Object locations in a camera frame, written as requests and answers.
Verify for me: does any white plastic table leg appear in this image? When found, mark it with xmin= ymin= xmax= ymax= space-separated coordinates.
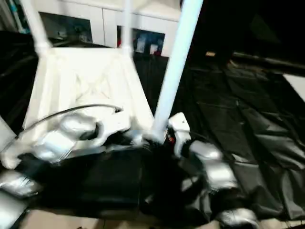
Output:
xmin=0 ymin=116 xmax=17 ymax=150
xmin=121 ymin=0 xmax=134 ymax=57
xmin=20 ymin=0 xmax=53 ymax=54
xmin=152 ymin=0 xmax=204 ymax=141

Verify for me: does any white plastic table top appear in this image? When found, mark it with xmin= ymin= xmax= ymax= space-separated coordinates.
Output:
xmin=0 ymin=46 xmax=158 ymax=170

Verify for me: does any black mat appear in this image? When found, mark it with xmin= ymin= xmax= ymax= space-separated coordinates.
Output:
xmin=0 ymin=30 xmax=305 ymax=225

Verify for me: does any white cabinet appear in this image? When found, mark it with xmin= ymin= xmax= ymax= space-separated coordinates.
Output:
xmin=23 ymin=0 xmax=182 ymax=58

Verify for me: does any white flat board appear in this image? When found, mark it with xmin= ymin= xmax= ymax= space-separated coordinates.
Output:
xmin=282 ymin=74 xmax=305 ymax=101

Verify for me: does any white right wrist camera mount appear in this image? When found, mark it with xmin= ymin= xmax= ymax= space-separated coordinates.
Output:
xmin=168 ymin=112 xmax=191 ymax=156

